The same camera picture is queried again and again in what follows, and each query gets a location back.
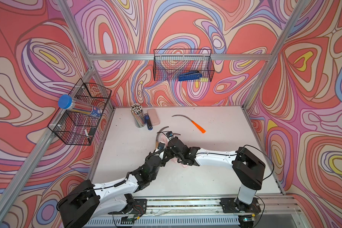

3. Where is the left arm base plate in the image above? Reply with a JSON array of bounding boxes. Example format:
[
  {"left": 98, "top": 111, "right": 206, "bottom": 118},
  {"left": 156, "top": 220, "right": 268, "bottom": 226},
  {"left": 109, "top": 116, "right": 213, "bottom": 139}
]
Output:
[{"left": 107, "top": 194, "right": 147, "bottom": 216}]

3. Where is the pink eraser block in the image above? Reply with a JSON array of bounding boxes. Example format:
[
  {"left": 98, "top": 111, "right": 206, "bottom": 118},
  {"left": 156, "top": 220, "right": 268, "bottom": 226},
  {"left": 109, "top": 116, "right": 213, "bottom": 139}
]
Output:
[{"left": 147, "top": 108, "right": 160, "bottom": 126}]

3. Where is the wooden handled sickle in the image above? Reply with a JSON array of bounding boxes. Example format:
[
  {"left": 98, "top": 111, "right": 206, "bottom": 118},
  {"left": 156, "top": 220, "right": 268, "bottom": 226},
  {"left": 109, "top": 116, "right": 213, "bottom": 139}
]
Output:
[
  {"left": 155, "top": 126, "right": 169, "bottom": 151},
  {"left": 157, "top": 131, "right": 181, "bottom": 135}
]

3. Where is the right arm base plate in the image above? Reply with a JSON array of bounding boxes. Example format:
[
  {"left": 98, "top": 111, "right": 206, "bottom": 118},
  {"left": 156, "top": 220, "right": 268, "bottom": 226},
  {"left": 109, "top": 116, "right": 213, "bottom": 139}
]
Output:
[{"left": 219, "top": 197, "right": 261, "bottom": 214}]

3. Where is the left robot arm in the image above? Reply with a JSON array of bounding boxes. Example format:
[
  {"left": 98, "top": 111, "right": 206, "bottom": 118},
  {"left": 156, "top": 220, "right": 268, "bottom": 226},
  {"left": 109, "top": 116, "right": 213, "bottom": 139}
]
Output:
[{"left": 57, "top": 152, "right": 171, "bottom": 228}]

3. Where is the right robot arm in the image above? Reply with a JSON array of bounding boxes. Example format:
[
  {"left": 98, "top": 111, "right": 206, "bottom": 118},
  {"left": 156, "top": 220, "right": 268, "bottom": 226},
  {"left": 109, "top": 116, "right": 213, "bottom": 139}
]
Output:
[{"left": 160, "top": 137, "right": 266, "bottom": 205}]

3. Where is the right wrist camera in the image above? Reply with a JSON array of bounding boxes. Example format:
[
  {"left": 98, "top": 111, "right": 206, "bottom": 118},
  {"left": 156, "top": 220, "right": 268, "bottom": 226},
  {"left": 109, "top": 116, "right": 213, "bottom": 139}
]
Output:
[{"left": 166, "top": 131, "right": 173, "bottom": 138}]

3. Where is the left wire basket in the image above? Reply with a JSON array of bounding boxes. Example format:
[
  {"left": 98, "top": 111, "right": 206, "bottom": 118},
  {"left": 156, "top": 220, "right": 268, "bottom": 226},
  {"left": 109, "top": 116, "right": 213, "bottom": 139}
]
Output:
[{"left": 47, "top": 79, "right": 112, "bottom": 146}]

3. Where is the pencil cup on table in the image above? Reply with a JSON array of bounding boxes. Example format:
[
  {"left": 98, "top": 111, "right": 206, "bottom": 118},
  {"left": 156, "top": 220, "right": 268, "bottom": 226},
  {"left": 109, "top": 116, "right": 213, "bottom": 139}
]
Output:
[{"left": 130, "top": 103, "right": 146, "bottom": 128}]

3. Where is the wire basket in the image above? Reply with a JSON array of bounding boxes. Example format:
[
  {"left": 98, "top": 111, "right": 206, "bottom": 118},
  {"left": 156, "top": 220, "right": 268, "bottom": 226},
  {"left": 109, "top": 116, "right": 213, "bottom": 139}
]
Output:
[
  {"left": 47, "top": 79, "right": 112, "bottom": 146},
  {"left": 153, "top": 47, "right": 215, "bottom": 82}
]

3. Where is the pink terry rag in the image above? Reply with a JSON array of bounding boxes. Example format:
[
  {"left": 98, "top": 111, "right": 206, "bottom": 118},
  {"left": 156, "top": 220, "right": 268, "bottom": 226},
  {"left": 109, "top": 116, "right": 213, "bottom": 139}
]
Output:
[{"left": 158, "top": 135, "right": 190, "bottom": 167}]

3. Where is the orange handled sickle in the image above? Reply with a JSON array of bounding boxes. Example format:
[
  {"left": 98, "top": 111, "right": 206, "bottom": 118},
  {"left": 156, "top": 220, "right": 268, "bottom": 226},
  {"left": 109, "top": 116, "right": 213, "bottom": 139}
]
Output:
[{"left": 173, "top": 115, "right": 206, "bottom": 134}]

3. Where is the aluminium front rail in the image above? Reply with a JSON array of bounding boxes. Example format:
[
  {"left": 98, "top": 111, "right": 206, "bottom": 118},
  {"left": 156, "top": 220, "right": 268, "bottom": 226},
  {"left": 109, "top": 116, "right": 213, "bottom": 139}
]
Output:
[{"left": 82, "top": 196, "right": 309, "bottom": 228}]

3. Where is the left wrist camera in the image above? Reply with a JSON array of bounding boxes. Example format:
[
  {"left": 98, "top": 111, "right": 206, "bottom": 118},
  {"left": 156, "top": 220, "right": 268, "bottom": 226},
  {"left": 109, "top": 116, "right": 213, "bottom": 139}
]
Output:
[{"left": 157, "top": 142, "right": 165, "bottom": 152}]

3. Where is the blue tool in basket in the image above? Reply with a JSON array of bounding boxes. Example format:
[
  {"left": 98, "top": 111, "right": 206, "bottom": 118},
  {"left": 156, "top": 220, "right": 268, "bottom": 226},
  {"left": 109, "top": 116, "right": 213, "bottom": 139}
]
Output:
[{"left": 178, "top": 71, "right": 202, "bottom": 81}]

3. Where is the back wire basket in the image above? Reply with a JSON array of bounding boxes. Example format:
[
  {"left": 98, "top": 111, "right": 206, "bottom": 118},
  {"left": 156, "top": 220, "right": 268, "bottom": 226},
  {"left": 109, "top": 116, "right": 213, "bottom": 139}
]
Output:
[{"left": 153, "top": 47, "right": 215, "bottom": 82}]

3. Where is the blue black stapler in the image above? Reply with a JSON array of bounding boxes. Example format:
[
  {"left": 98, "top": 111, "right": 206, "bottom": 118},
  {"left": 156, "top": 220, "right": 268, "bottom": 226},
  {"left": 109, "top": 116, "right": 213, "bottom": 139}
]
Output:
[{"left": 144, "top": 114, "right": 153, "bottom": 130}]

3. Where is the blue capped pencil tube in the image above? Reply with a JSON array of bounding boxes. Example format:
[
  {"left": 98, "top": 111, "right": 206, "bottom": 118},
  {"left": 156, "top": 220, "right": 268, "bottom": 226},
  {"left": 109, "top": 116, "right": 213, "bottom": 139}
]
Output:
[{"left": 58, "top": 95, "right": 102, "bottom": 119}]

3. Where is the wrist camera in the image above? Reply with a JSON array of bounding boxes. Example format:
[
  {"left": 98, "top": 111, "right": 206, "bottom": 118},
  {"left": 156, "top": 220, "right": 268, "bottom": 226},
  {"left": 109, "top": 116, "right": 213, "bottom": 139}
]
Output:
[
  {"left": 157, "top": 142, "right": 165, "bottom": 152},
  {"left": 166, "top": 131, "right": 173, "bottom": 138}
]

